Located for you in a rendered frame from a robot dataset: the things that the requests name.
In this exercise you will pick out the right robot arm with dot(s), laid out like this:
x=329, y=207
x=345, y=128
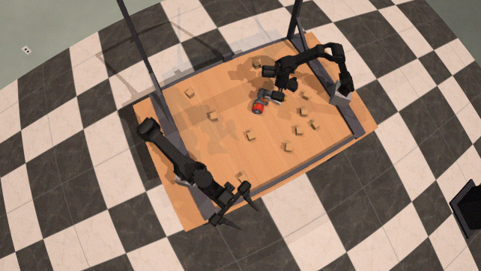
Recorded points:
x=187, y=168

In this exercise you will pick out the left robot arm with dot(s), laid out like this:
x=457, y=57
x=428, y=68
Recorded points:
x=288, y=64

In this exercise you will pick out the dark grey hose nozzle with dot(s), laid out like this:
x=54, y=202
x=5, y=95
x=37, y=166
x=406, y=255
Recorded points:
x=258, y=105

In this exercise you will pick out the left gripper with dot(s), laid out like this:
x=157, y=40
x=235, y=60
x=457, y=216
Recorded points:
x=279, y=95

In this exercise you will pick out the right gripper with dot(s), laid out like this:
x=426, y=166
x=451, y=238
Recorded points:
x=243, y=190

